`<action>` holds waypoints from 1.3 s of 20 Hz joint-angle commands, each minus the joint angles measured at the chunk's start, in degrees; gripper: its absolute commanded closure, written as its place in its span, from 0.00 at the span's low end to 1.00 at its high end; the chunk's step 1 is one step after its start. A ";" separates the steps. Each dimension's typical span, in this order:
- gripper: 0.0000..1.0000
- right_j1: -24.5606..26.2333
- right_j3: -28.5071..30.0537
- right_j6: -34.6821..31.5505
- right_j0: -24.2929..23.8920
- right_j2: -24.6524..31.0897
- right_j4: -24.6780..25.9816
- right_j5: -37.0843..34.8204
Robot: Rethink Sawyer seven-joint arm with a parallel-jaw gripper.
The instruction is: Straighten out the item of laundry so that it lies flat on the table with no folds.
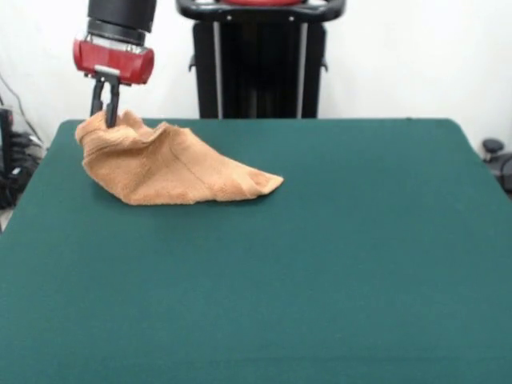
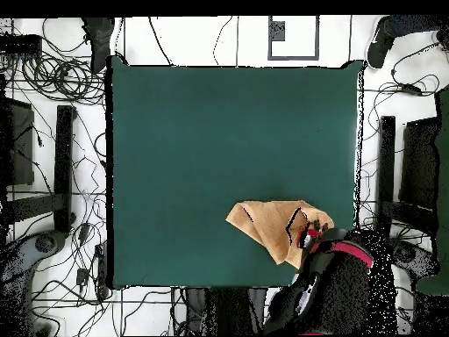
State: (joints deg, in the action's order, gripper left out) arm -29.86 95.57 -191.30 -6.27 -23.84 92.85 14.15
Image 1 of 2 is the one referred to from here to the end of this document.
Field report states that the dark green table cloth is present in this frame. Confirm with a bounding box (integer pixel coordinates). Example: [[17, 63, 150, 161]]
[[0, 118, 512, 384]]

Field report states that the black equipment stack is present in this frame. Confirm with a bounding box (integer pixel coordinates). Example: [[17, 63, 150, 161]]
[[0, 106, 46, 210]]

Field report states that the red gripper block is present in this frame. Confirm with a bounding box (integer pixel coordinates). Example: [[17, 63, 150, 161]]
[[72, 38, 155, 129]]

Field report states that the tan terry towel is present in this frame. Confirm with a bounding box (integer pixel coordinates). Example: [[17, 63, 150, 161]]
[[74, 110, 285, 207]]

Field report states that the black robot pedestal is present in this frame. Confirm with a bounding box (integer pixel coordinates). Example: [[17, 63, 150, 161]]
[[174, 0, 347, 120]]

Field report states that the black office chair base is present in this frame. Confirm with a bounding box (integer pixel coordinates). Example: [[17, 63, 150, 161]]
[[482, 138, 512, 201]]

